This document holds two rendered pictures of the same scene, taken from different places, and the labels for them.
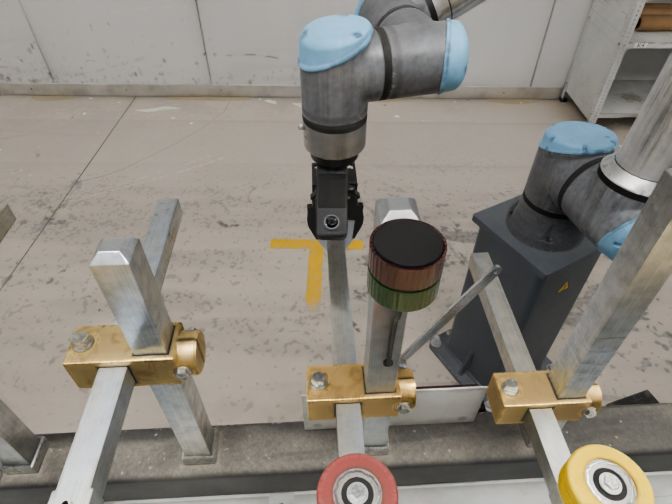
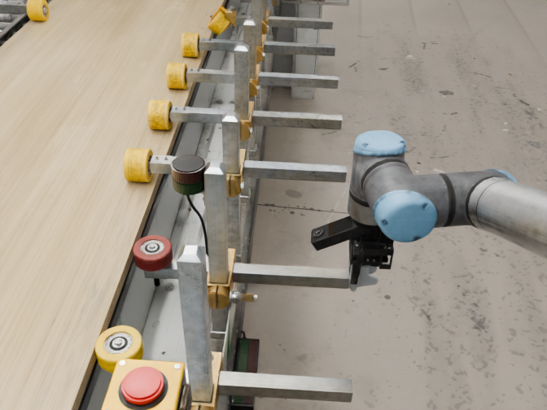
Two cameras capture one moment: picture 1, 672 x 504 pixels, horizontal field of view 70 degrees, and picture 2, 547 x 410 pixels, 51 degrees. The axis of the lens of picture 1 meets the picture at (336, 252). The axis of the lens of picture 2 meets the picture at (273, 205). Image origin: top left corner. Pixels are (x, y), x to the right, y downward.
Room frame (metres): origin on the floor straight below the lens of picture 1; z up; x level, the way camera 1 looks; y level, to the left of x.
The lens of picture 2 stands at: (0.49, -0.88, 1.71)
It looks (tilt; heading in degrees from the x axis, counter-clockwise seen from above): 37 degrees down; 95
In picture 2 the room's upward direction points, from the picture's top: 2 degrees clockwise
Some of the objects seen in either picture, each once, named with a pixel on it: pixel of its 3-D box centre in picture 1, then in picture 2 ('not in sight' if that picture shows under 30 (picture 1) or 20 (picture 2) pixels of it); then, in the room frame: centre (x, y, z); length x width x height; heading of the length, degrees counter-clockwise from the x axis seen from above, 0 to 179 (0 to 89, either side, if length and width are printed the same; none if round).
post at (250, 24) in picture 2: not in sight; (249, 97); (0.28, 0.70, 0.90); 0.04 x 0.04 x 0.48; 3
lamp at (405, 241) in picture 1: (395, 326); (192, 211); (0.27, -0.06, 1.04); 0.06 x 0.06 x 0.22; 3
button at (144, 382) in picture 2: not in sight; (142, 387); (0.34, -0.56, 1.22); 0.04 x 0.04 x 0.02
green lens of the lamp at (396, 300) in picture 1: (403, 275); (189, 180); (0.27, -0.06, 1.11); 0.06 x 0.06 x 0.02
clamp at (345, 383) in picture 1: (360, 392); (219, 277); (0.31, -0.03, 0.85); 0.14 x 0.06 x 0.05; 93
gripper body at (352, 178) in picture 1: (334, 176); (370, 237); (0.62, 0.00, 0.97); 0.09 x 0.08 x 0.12; 3
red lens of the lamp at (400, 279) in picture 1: (406, 253); (188, 168); (0.27, -0.06, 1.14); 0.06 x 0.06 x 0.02
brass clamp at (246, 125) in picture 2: not in sight; (242, 120); (0.29, 0.47, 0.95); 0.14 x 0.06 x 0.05; 93
